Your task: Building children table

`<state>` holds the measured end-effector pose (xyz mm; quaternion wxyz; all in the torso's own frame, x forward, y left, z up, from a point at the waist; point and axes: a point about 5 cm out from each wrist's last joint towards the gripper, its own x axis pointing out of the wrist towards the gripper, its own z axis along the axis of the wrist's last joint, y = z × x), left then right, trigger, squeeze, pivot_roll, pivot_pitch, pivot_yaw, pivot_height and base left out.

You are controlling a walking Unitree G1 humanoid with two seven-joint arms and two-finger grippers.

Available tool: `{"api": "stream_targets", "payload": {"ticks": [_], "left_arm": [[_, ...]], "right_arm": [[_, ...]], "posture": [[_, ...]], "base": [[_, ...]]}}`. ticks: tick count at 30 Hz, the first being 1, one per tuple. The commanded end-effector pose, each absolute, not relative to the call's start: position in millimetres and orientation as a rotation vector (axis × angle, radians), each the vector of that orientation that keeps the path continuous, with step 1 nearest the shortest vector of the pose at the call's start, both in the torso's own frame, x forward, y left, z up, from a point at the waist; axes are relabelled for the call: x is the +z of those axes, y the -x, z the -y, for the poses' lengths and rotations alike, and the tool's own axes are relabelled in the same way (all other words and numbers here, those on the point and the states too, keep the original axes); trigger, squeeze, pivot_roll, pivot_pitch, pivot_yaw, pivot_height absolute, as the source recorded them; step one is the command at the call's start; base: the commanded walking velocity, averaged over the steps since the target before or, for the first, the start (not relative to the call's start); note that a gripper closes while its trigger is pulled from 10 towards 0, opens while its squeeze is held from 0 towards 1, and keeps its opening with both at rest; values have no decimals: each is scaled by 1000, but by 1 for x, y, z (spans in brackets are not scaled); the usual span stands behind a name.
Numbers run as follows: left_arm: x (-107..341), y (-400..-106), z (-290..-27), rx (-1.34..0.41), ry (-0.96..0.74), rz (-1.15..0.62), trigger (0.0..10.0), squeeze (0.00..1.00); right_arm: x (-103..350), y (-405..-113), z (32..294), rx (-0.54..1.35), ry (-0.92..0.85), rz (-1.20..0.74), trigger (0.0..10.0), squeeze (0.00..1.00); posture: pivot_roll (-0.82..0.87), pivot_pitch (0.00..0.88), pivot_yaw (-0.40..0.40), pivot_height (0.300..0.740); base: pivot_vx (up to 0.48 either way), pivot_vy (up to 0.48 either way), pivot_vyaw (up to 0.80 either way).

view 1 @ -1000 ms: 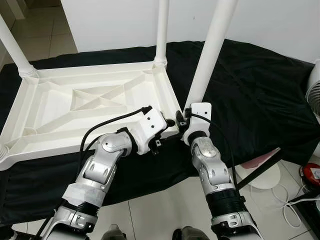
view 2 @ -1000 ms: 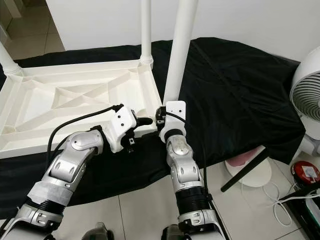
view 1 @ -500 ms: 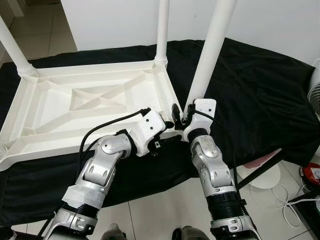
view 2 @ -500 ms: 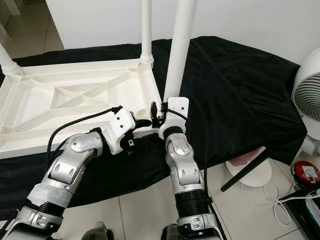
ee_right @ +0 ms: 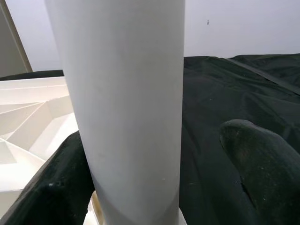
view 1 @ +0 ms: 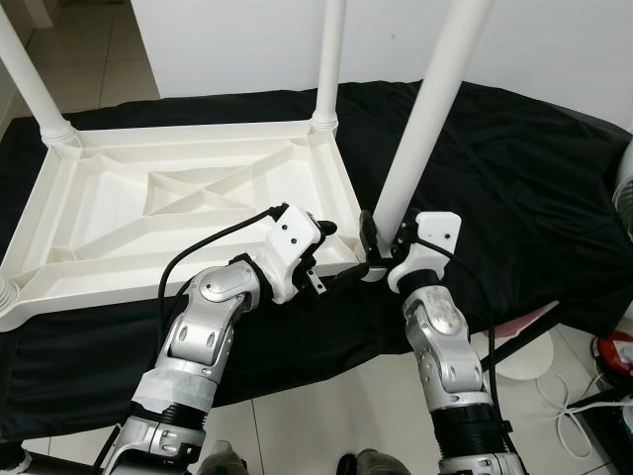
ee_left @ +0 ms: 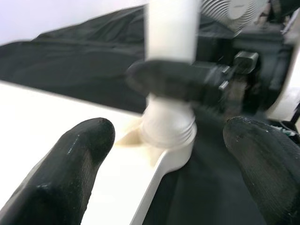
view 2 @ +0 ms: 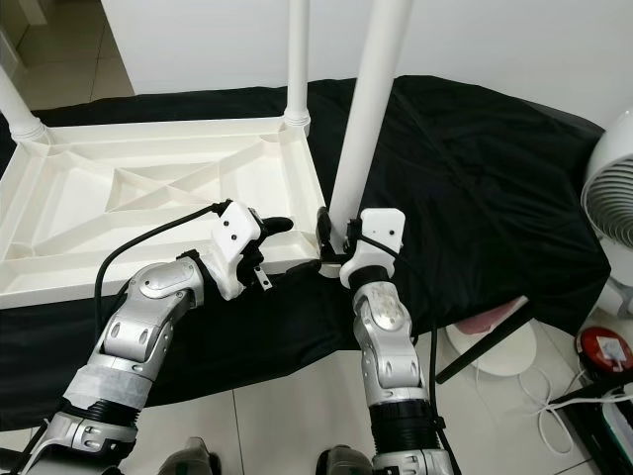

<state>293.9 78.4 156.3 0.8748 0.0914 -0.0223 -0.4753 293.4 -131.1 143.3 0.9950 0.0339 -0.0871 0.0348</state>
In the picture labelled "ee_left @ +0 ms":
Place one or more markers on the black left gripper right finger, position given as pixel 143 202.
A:
pixel 269 168

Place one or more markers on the white plastic table leg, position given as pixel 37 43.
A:
pixel 172 30

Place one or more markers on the black cloth table cover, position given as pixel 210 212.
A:
pixel 70 63

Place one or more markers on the white plastic children table top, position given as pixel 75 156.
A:
pixel 70 140

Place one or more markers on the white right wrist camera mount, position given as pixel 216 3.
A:
pixel 284 82

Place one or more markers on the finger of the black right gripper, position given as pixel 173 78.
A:
pixel 168 79

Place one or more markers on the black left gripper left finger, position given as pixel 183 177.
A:
pixel 61 175

